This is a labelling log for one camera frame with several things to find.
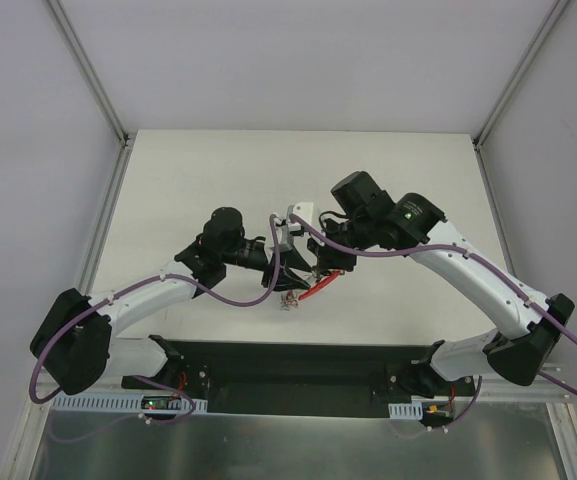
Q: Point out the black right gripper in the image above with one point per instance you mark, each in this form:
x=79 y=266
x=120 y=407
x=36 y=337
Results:
x=324 y=255

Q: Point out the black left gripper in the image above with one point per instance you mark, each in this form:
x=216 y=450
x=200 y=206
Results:
x=273 y=270

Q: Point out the red-handled metal key organizer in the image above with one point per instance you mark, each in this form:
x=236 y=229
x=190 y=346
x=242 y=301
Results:
x=291 y=299

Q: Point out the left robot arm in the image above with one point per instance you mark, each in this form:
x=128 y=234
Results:
x=80 y=340

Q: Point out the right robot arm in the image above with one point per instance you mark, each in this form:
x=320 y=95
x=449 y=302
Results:
x=526 y=322

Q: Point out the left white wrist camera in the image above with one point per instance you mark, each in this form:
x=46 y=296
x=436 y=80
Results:
x=281 y=233

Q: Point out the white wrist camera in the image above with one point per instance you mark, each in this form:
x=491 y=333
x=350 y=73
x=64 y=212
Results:
x=281 y=233
x=304 y=211

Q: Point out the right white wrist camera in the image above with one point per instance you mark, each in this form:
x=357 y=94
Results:
x=304 y=211

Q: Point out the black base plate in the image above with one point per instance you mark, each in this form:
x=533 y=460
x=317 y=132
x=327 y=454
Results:
x=352 y=381

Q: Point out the right white cable duct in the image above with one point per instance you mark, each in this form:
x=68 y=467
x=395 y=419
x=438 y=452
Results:
x=412 y=411

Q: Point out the white cable duct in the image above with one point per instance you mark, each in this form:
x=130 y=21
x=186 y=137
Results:
x=412 y=411
x=127 y=403

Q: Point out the left white cable duct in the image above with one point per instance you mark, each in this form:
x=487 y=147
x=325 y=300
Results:
x=127 y=403

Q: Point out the left aluminium frame post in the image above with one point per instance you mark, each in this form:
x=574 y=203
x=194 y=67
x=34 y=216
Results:
x=67 y=31

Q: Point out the aluminium frame post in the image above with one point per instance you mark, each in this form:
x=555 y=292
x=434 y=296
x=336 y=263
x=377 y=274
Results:
x=67 y=31
x=544 y=32

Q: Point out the right aluminium frame post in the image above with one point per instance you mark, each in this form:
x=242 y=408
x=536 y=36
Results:
x=544 y=32

